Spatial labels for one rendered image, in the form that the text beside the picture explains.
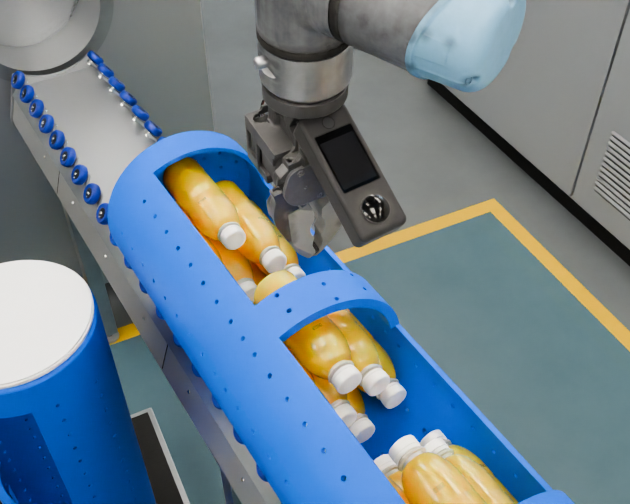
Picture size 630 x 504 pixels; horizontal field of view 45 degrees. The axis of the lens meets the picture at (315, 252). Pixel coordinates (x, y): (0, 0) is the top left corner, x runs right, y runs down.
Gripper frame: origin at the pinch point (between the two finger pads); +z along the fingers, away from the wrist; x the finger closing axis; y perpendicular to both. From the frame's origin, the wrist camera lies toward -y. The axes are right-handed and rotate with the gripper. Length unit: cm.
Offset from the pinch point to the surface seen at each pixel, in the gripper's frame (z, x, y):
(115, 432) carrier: 72, 25, 31
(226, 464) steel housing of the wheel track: 61, 10, 10
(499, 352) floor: 156, -95, 46
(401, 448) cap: 27.3, -5.6, -12.3
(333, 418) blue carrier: 23.5, 0.8, -6.6
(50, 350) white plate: 44, 29, 34
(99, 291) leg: 133, 14, 113
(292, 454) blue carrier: 28.3, 6.3, -6.4
